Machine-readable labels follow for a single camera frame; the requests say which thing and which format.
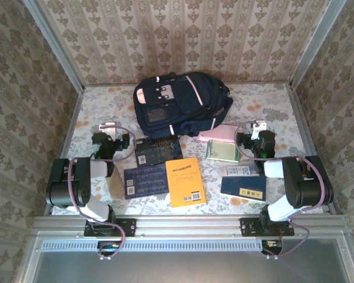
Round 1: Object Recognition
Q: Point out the green notebook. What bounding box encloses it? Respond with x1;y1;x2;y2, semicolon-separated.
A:
206;139;240;163

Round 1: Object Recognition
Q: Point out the beige oval pouch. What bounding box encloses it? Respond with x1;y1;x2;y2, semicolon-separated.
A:
108;166;124;200

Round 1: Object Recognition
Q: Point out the black book with barcode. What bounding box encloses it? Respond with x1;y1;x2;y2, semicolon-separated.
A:
134;136;183;166

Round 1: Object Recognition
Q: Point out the aluminium front rail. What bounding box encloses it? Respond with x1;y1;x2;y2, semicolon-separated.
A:
32;214;347;238

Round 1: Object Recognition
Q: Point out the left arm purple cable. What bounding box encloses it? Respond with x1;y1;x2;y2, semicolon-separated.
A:
68;125;138;260

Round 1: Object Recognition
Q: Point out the grey slotted cable duct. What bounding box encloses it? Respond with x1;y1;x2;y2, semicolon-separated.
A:
39;238;264;252

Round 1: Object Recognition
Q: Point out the navy book with two barcodes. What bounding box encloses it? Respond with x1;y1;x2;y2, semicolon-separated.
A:
123;163;170;200

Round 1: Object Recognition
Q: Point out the aluminium frame post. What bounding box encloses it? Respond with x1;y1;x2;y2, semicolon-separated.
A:
23;0;86;92
288;0;347;88

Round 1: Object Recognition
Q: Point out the navy blue backpack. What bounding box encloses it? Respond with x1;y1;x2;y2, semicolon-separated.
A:
133;71;234;140

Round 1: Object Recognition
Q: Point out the pink pencil case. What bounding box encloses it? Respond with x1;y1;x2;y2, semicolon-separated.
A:
198;124;239;142

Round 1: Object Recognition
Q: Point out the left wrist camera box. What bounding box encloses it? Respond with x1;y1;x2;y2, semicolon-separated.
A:
98;121;119;140

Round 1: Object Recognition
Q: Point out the navy book with yellow label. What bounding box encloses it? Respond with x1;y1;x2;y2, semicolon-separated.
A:
220;176;267;202

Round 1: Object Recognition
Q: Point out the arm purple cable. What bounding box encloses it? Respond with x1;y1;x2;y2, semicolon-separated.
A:
68;125;138;260
236;120;326;260

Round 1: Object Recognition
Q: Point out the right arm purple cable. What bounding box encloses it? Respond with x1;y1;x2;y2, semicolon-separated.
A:
236;120;326;260

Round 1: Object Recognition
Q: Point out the black cable port with wires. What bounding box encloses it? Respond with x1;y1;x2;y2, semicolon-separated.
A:
261;239;283;256
97;240;122;256

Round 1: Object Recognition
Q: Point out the grey metal sheet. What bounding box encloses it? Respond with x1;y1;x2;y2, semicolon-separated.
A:
23;231;354;283

